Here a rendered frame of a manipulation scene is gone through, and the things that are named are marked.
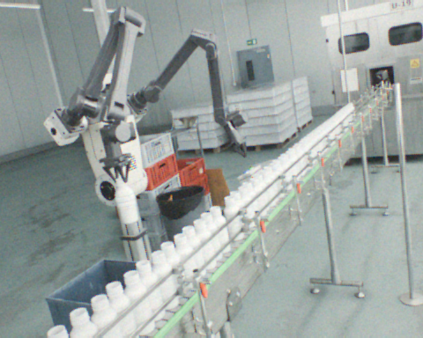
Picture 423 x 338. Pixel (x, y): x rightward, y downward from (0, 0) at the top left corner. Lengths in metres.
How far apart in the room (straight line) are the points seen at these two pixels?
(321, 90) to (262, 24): 2.44
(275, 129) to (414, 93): 3.02
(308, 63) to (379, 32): 6.06
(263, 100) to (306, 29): 4.20
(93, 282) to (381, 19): 5.06
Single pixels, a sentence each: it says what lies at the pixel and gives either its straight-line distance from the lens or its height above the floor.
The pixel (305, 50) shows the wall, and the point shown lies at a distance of 11.98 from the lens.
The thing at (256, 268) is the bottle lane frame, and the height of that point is 0.86.
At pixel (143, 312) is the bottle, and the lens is 1.15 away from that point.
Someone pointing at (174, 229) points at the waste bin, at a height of 0.37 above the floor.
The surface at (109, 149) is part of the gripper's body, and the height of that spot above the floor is 1.43.
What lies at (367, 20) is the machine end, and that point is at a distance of 6.09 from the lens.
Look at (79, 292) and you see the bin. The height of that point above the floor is 0.89.
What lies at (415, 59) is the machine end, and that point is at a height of 1.35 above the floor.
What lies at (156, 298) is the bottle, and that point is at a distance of 1.20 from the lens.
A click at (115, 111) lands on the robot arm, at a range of 1.51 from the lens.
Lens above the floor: 1.62
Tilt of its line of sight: 13 degrees down
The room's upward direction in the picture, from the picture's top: 10 degrees counter-clockwise
